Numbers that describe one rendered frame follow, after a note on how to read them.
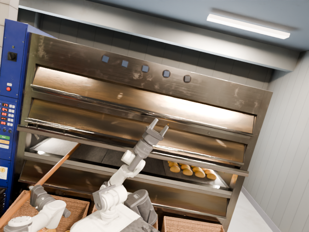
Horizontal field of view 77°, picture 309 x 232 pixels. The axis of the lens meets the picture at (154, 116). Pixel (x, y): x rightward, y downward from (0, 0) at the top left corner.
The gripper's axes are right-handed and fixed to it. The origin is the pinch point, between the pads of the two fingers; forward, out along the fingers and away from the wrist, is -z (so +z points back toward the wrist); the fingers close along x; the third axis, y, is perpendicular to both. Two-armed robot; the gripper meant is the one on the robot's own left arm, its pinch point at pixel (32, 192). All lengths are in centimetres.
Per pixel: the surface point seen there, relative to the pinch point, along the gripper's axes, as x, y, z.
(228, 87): -85, 108, 65
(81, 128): -28, 43, -22
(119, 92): -62, 59, -4
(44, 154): 1, 31, -45
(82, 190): 24, 48, -13
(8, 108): -32, 10, -67
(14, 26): -92, 9, -68
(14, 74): -58, 11, -65
